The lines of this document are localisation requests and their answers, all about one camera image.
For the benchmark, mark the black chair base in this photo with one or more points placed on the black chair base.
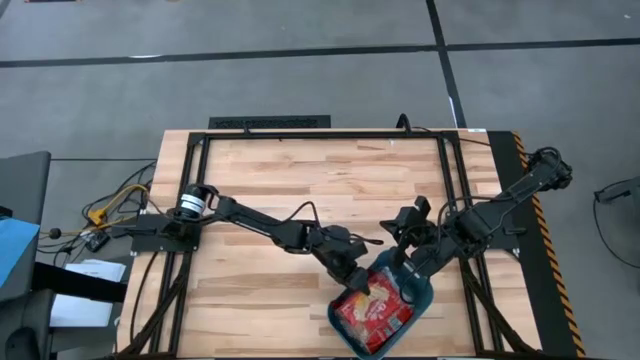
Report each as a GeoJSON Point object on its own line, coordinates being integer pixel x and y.
{"type": "Point", "coordinates": [30, 330]}

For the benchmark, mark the grey chair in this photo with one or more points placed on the grey chair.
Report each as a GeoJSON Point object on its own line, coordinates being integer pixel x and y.
{"type": "Point", "coordinates": [22, 185]}

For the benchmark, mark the black chair armrest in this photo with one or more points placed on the black chair armrest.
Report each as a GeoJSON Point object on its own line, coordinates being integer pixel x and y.
{"type": "Point", "coordinates": [75, 284]}

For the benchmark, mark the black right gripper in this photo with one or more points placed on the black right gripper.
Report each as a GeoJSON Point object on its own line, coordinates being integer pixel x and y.
{"type": "Point", "coordinates": [407, 227]}

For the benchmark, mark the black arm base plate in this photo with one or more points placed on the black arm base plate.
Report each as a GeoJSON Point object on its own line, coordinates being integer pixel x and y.
{"type": "Point", "coordinates": [505, 242]}
{"type": "Point", "coordinates": [150, 242]}

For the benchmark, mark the blue sheet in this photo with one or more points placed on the blue sheet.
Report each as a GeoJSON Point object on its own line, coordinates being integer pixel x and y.
{"type": "Point", "coordinates": [15, 245]}

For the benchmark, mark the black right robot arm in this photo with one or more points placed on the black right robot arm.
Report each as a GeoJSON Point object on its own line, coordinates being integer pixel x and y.
{"type": "Point", "coordinates": [500, 205]}

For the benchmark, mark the black power adapter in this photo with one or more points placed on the black power adapter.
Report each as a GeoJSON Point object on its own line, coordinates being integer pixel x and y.
{"type": "Point", "coordinates": [96, 242]}

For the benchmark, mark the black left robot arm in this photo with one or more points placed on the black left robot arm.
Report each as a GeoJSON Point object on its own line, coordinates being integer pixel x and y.
{"type": "Point", "coordinates": [260, 222]}

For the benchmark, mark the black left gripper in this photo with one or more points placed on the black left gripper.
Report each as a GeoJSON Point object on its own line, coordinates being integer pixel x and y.
{"type": "Point", "coordinates": [342, 260]}

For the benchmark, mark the black strip with hazard stripes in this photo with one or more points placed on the black strip with hazard stripes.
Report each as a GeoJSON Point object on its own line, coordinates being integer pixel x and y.
{"type": "Point", "coordinates": [550, 300]}

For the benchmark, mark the black floor vent grille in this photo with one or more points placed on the black floor vent grille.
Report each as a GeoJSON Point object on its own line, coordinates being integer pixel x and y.
{"type": "Point", "coordinates": [270, 122]}

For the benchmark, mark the black round knob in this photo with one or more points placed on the black round knob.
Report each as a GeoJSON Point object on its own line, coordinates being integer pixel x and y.
{"type": "Point", "coordinates": [55, 233]}

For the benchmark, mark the white papers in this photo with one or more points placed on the white papers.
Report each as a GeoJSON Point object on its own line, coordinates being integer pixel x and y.
{"type": "Point", "coordinates": [80, 312]}

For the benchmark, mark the black aluminium table frame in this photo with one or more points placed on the black aluminium table frame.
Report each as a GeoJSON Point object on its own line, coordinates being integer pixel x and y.
{"type": "Point", "coordinates": [325, 135]}

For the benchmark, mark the teal plastic basket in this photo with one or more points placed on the teal plastic basket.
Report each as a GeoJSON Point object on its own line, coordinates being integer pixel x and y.
{"type": "Point", "coordinates": [422, 300]}

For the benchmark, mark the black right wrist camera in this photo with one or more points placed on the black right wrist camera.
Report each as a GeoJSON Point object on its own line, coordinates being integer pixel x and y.
{"type": "Point", "coordinates": [421, 205]}

